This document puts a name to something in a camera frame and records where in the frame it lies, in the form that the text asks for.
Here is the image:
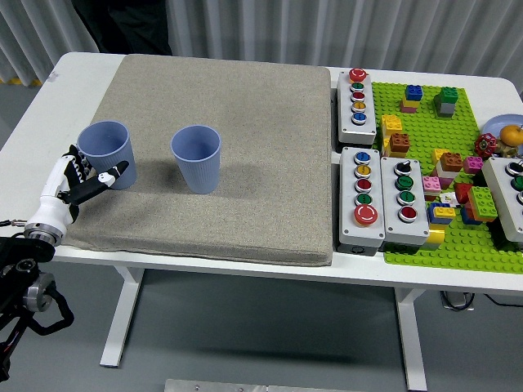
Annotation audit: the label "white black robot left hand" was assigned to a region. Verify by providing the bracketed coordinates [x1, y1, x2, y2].
[26, 144, 131, 234]

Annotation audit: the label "blue ribbed plastic cup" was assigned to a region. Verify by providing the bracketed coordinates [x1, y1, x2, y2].
[76, 120, 138, 190]
[170, 125, 222, 195]

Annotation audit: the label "white table leg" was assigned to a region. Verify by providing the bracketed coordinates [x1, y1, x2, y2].
[100, 267, 144, 368]
[394, 287, 428, 392]

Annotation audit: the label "person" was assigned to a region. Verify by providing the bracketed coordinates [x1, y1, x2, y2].
[73, 0, 172, 56]

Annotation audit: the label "grey-brown fabric mat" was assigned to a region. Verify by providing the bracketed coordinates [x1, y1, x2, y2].
[48, 54, 333, 267]

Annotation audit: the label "grey five-button control box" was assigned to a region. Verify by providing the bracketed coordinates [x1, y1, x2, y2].
[335, 68, 378, 149]
[337, 145, 387, 257]

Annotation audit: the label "brown toy brick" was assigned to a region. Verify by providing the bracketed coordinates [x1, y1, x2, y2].
[388, 132, 411, 154]

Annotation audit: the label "green studded baseplate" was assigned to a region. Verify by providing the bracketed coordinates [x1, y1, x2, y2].
[370, 81, 523, 274]

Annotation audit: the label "translucent yellow toy brick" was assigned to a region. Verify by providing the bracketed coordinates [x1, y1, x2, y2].
[420, 228, 445, 251]

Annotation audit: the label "yellow brick on blue brick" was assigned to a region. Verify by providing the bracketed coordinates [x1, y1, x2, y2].
[427, 203, 457, 225]

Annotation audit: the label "orange-brown toy brick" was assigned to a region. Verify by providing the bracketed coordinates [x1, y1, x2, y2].
[440, 151, 464, 172]

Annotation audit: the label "grey toy brick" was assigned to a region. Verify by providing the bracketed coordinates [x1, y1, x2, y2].
[433, 96, 456, 118]

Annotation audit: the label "red toy brick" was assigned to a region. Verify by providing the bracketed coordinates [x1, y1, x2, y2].
[454, 182, 475, 204]

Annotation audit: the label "white power strip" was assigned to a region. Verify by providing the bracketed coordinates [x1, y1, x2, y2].
[440, 290, 476, 312]

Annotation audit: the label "magenta toy brick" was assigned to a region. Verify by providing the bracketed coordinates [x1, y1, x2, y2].
[463, 155, 485, 175]

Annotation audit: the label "large green toy brick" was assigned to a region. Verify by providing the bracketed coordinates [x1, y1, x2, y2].
[467, 185, 498, 221]

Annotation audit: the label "red valve handwheel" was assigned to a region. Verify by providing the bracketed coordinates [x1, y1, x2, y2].
[473, 133, 498, 159]

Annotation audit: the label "grey control box black buttons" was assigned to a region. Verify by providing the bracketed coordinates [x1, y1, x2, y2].
[481, 157, 523, 244]

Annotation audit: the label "light blue plate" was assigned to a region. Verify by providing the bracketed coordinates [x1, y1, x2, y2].
[483, 114, 523, 158]

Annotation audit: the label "orange fruit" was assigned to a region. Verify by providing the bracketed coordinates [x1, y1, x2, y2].
[500, 124, 523, 146]

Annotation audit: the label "grey selector switch control box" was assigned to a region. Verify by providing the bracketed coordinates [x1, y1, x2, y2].
[379, 155, 431, 247]

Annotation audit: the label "black power cable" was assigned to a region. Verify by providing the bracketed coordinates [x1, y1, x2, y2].
[484, 293, 523, 307]

